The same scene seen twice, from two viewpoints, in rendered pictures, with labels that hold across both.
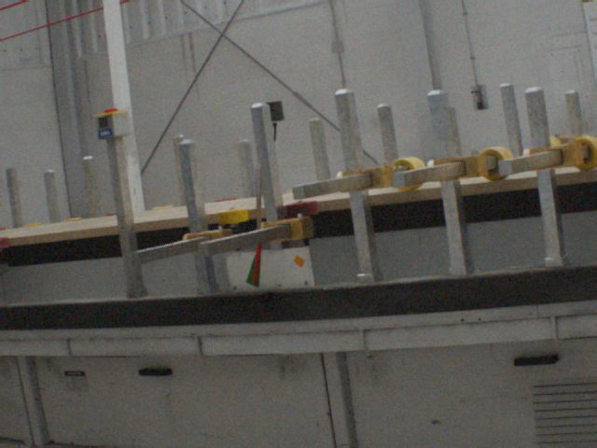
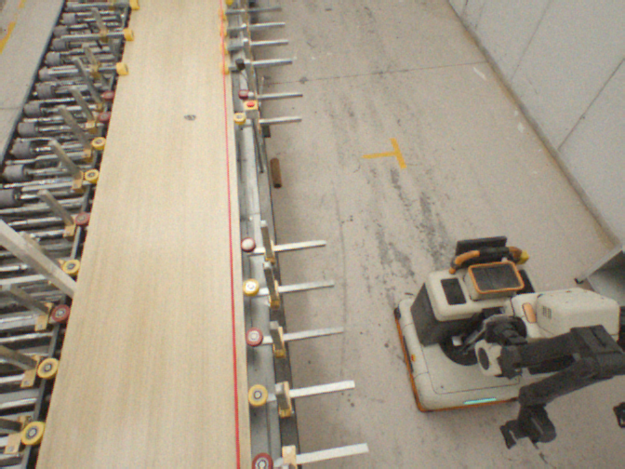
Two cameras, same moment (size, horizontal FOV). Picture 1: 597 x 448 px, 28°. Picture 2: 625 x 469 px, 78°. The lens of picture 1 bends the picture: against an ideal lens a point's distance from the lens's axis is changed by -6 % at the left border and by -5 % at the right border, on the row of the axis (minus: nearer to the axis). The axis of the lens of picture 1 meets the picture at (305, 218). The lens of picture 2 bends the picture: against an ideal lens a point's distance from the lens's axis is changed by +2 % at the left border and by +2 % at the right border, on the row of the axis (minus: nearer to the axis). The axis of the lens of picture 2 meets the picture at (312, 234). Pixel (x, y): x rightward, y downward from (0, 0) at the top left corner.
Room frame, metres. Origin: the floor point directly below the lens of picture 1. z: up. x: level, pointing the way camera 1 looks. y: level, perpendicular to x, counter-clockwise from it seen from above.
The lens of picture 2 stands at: (4.34, 2.04, 2.61)
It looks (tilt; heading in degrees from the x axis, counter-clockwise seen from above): 57 degrees down; 228
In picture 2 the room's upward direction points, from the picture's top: 1 degrees counter-clockwise
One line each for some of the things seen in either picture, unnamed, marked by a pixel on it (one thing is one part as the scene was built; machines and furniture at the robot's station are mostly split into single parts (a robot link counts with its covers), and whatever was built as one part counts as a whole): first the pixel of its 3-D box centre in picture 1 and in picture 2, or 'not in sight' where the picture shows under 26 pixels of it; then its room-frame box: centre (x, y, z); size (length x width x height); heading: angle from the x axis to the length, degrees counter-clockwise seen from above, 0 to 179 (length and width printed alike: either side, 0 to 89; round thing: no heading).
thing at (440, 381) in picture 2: not in sight; (456, 347); (3.19, 2.09, 0.16); 0.67 x 0.64 x 0.25; 54
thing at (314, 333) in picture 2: not in sight; (298, 336); (4.00, 1.54, 0.81); 0.43 x 0.03 x 0.04; 146
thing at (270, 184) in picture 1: (272, 198); (252, 92); (3.12, 0.07, 0.93); 0.04 x 0.04 x 0.48; 56
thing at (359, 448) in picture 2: not in sight; (313, 457); (4.28, 1.96, 0.84); 0.43 x 0.03 x 0.04; 146
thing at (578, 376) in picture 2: not in sight; (564, 382); (3.63, 2.34, 1.41); 0.11 x 0.06 x 0.43; 144
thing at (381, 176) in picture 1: (365, 179); not in sight; (2.97, -0.15, 0.95); 0.14 x 0.06 x 0.05; 56
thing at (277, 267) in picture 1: (268, 271); not in sight; (3.12, 0.11, 0.75); 0.26 x 0.01 x 0.10; 56
